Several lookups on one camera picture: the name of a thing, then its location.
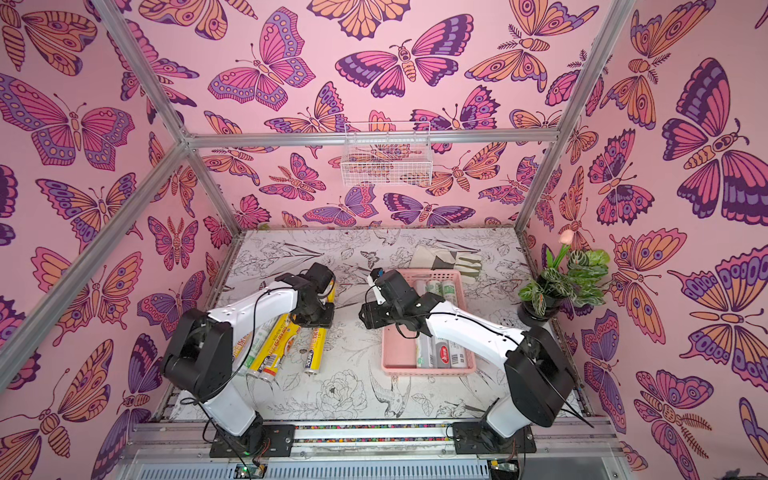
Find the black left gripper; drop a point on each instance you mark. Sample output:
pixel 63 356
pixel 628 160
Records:
pixel 327 322

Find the yellow red wrap roll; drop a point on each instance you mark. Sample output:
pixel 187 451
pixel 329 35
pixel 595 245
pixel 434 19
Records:
pixel 278 343

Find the pink plastic basket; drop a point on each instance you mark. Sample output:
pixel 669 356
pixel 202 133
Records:
pixel 399 355

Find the green striped folded cloth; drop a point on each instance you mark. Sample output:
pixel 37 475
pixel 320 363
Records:
pixel 469 265

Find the aluminium front rail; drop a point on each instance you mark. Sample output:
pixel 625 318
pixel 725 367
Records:
pixel 376 449

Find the white green wrap roll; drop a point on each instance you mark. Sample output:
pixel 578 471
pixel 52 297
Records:
pixel 458 355

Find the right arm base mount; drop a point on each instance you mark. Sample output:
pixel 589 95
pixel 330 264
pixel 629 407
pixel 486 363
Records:
pixel 492 437

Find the white wire wall basket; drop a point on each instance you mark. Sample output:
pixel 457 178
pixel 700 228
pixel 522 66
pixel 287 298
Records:
pixel 387 153

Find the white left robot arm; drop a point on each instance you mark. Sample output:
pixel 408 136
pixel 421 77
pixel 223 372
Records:
pixel 209 348

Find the potted green plant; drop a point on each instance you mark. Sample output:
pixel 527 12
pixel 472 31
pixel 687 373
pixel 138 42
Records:
pixel 572 276

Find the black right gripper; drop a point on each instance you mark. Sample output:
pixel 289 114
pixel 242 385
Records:
pixel 369 315

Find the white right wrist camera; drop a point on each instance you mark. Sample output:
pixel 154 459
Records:
pixel 373 281

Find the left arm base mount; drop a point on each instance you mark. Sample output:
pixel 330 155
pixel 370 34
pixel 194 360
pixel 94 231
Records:
pixel 263 440

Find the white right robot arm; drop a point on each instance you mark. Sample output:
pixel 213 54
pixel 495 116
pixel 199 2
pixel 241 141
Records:
pixel 537 372

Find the yellow roll far left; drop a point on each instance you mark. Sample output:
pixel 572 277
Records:
pixel 242 348

